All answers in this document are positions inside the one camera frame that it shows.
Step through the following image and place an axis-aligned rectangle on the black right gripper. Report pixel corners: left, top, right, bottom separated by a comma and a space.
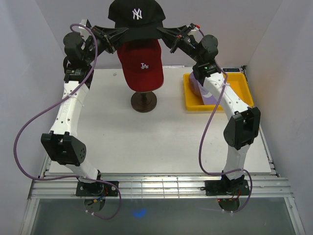
154, 26, 201, 64

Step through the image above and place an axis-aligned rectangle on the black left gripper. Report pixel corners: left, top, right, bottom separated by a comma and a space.
83, 25, 130, 65

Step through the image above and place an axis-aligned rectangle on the black cap white NY logo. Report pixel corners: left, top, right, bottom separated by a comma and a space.
108, 0, 166, 44

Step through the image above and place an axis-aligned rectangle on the red and black baseball cap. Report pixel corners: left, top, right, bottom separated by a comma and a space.
117, 39, 164, 93

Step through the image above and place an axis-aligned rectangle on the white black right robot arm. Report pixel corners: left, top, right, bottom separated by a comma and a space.
157, 23, 261, 194

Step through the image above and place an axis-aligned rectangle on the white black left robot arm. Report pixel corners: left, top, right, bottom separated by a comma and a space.
41, 25, 128, 196

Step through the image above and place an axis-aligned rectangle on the beige mannequin head on stand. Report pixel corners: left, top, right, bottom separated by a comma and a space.
131, 91, 157, 113

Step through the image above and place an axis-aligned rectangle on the purple baseball cap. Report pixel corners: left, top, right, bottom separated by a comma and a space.
189, 72, 217, 105

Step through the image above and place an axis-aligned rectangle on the yellow plastic bin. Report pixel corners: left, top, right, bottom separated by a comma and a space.
183, 73, 254, 112

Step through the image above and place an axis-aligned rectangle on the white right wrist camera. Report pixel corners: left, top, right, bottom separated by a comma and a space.
187, 23, 200, 35

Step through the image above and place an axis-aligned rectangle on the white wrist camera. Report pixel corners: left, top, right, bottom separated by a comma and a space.
78, 19, 91, 35
187, 23, 200, 35

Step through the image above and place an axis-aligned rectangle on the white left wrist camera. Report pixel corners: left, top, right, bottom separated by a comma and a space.
78, 19, 91, 35

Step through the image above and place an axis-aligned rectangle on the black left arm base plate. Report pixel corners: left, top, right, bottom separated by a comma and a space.
75, 181, 119, 197

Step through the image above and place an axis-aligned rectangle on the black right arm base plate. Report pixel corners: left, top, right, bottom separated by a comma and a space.
201, 180, 250, 196

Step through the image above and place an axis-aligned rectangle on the aluminium mounting rail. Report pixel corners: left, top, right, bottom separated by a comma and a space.
29, 174, 294, 199

